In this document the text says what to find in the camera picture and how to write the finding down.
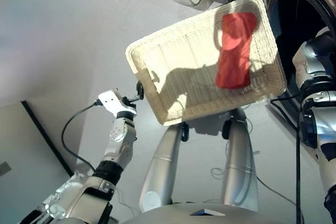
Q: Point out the grey wall plate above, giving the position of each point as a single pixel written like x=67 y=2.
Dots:
x=5 y=169

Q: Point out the red cloth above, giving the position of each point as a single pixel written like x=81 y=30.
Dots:
x=235 y=51

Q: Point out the silver robot torso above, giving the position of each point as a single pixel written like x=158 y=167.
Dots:
x=194 y=214

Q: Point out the silver robot leg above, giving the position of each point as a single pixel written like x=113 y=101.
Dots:
x=239 y=161
x=162 y=171

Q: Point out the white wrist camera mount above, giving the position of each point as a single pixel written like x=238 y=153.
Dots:
x=111 y=102

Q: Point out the pale woven basket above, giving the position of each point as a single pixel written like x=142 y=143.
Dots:
x=183 y=58

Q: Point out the grey washing machine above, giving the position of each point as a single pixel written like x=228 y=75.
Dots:
x=288 y=11

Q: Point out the black wheeled basket stand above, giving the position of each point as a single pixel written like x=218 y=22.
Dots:
x=185 y=132

